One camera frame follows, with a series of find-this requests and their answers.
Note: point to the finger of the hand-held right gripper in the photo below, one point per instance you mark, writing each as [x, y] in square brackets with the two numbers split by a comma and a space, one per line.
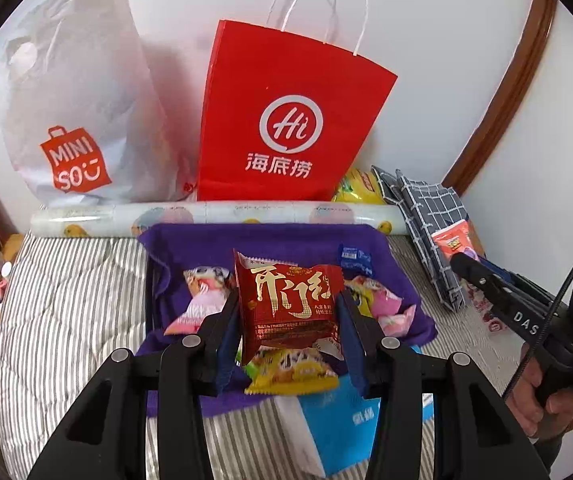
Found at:
[521, 287]
[476, 275]

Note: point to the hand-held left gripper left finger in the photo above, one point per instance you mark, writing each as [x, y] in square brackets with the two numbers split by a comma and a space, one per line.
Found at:
[229, 345]

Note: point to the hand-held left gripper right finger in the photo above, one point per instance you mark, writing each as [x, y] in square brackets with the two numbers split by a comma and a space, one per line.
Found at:
[354, 345]

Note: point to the green snack packet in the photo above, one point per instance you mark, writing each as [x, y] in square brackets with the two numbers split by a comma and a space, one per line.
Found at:
[249, 371]

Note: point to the white red candy packet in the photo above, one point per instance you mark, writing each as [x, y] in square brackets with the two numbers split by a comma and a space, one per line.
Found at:
[483, 310]

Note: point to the red panda print packet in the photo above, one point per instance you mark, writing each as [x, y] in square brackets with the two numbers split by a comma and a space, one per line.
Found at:
[449, 240]

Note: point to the pink peach snack packet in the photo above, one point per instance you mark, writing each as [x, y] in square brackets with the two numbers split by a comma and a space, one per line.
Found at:
[396, 322]

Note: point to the white pink snack packet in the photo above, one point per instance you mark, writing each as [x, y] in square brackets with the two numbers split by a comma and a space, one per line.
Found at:
[199, 305]

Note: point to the pink and yellow snack packet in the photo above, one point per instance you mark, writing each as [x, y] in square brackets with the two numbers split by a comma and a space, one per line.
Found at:
[381, 300]

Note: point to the red snack packet gold print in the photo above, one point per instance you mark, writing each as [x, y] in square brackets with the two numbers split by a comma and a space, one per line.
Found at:
[286, 305]

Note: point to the blue snack packet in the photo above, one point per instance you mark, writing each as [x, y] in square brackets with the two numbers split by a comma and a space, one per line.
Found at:
[354, 255]

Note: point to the purple cloth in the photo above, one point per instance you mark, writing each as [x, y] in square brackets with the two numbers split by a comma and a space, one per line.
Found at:
[276, 242]

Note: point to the person's right hand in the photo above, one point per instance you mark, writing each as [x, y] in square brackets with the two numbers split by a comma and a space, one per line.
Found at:
[526, 400]

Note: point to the grey checked cloth with star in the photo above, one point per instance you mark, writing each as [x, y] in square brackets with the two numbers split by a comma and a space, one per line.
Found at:
[426, 210]

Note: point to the blue tissue pack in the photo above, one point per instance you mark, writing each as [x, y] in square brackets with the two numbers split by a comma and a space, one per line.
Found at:
[336, 430]

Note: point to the yellow snack bag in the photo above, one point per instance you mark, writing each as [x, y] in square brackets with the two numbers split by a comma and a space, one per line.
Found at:
[359, 187]

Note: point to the striped grey bed sheet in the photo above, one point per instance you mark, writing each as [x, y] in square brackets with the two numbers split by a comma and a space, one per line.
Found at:
[66, 300]

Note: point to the printed paper roll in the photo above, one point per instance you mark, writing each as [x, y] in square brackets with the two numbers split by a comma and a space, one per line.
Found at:
[91, 220]

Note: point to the red paper bag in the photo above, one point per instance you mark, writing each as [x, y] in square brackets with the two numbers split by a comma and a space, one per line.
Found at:
[286, 85]

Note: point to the white plastic shopping bag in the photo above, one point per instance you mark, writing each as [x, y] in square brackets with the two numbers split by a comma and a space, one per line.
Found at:
[81, 85]

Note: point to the brown wooden door frame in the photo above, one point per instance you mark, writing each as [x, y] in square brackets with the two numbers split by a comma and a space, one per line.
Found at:
[516, 80]

